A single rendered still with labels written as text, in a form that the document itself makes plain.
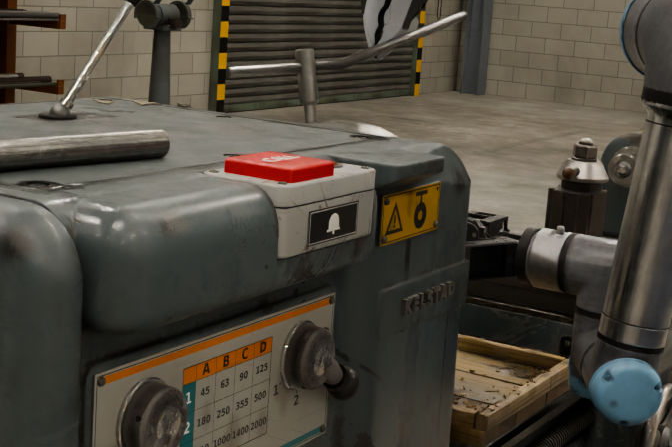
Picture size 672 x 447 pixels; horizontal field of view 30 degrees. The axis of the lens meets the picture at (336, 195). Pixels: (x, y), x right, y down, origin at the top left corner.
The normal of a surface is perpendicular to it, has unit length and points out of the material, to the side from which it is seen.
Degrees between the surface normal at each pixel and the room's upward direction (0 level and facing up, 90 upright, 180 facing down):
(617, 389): 90
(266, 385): 90
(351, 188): 90
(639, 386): 90
